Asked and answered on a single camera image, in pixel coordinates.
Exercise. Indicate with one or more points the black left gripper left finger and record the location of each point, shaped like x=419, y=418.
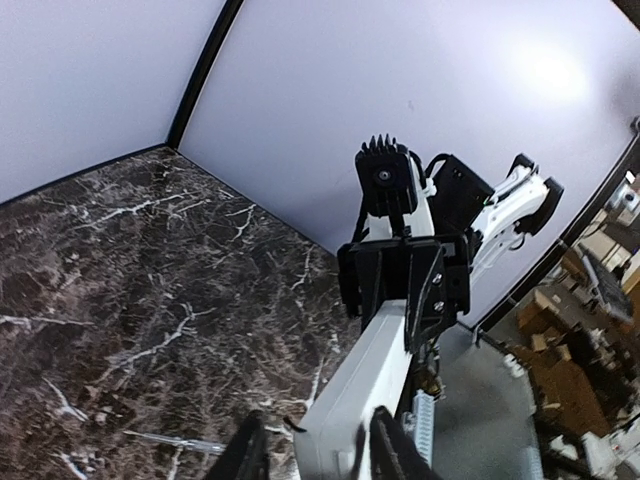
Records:
x=246, y=456

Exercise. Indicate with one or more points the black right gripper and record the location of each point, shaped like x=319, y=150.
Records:
x=372, y=272

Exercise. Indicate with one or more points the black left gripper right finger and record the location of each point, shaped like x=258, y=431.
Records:
x=393, y=454

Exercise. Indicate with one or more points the white KT-16 remote control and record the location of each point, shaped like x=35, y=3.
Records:
x=334, y=441

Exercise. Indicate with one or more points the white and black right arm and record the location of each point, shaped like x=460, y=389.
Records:
x=426, y=234

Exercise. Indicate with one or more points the white slotted cable duct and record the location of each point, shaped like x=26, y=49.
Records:
x=418, y=423

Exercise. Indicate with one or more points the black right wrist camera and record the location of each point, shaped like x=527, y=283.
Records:
x=385, y=172

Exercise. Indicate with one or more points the right black frame post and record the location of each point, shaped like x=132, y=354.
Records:
x=567, y=239

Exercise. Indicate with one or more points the black frame post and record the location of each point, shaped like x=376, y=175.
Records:
x=567, y=239
x=209, y=53

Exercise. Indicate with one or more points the left black frame post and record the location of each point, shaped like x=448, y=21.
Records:
x=209, y=53

